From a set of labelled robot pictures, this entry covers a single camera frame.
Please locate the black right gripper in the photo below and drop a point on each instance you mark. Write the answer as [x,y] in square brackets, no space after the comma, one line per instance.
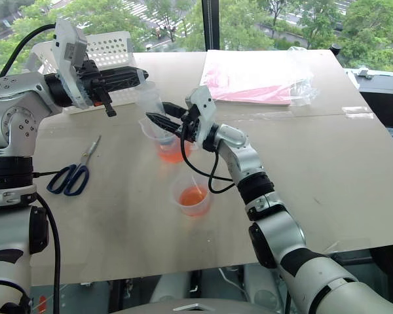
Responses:
[191,126]

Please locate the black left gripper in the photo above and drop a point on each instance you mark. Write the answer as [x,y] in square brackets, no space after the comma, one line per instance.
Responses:
[91,81]

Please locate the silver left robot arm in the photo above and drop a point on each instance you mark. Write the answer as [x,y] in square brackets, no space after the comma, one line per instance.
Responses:
[16,98]

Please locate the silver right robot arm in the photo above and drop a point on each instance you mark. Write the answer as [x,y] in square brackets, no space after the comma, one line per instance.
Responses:
[245,157]

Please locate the clear spouted cup red liquid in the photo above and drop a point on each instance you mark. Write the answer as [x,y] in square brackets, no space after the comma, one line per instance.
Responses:
[172,153]

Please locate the clear round cup red liquid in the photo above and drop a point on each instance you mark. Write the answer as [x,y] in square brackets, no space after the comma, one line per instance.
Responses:
[193,199]

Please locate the white perforated plastic basket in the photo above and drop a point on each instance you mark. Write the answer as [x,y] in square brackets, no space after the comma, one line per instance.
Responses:
[113,49]

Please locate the pink paper stack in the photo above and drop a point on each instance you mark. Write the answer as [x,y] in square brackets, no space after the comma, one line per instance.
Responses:
[249,91]

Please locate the pink paper in plastic bag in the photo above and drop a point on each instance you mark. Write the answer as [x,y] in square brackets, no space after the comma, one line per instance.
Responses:
[265,68]

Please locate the black round knob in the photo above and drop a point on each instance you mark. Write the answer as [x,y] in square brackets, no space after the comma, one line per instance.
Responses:
[336,49]

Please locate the clear tape strip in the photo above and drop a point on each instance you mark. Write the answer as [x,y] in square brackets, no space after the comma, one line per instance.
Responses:
[357,112]

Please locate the grey robot torso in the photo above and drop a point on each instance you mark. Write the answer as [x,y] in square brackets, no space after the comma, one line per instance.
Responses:
[196,307]

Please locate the small grey clamp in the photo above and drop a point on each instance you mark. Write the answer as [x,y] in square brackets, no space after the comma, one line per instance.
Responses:
[364,72]

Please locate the black side table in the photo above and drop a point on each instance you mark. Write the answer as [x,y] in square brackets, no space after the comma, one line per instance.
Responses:
[384,101]

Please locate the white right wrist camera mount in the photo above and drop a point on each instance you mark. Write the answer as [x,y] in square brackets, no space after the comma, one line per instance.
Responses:
[203,104]

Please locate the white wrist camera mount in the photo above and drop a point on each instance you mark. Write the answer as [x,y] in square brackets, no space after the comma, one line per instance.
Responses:
[68,55]
[203,104]

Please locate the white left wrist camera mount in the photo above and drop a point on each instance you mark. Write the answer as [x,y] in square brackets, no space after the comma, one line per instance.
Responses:
[68,55]

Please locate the black window frame post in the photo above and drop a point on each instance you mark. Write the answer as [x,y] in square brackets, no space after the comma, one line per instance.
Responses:
[210,23]

